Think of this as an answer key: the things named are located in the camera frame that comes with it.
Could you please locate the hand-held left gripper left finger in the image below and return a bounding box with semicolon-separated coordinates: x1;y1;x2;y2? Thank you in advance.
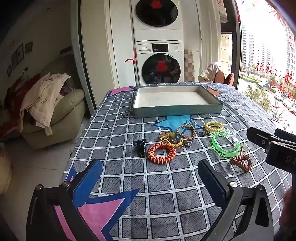
26;159;103;241

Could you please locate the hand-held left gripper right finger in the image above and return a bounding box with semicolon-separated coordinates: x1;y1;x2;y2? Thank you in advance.
198;159;274;241

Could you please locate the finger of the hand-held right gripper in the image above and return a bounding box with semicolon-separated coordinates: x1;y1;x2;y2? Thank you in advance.
275;128;296;145
246;126;278;149

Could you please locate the clear crystal bead bracelet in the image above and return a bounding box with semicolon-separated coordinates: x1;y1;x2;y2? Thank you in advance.
221;126;240;145

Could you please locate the brown spiral hair tie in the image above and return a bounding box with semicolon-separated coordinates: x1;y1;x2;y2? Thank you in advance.
230;154;253;172

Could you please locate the yellow spiral hair tie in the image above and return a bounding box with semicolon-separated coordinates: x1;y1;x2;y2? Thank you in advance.
204;121;224;132

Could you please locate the brown braided bracelet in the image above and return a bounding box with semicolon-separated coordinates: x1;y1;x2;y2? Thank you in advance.
176;123;197;141

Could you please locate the orange spiral hair tie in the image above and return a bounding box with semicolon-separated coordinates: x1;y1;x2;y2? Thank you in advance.
147;142;176;164

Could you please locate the grey shallow tray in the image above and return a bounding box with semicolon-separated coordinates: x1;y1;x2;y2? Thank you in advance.
133;84;223;118

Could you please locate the green translucent bangle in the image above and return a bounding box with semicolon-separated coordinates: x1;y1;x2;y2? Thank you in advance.
212;131;241;161

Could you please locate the grey checked star tablecloth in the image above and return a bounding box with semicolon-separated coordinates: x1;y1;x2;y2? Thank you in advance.
61;83;293;241

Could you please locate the black hair claw clip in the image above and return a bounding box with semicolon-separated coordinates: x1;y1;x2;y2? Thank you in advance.
133;138;147;159

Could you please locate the beige towel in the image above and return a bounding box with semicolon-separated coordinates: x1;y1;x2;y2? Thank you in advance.
198;61;220;82

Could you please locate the cream jacket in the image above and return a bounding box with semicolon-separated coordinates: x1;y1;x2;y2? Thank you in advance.
20;72;72;136

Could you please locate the beige checkered board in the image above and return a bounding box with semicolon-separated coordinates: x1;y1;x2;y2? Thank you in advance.
184;49;195;82

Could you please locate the red cloth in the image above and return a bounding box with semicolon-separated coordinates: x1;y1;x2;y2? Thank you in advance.
0;76;40;139

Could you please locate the white washing machine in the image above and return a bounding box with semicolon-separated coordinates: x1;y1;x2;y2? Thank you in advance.
134;40;185;86

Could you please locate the white tumble dryer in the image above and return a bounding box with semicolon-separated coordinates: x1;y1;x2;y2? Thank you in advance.
131;0;184;42

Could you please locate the yellow cord bead bracelet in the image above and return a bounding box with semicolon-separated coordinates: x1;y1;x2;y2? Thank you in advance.
159;131;185;149

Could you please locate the red-handled mop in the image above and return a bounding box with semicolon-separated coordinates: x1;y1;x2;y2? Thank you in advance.
125;49;137;70

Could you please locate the large dark picture frame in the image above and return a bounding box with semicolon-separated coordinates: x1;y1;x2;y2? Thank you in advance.
11;44;25;70

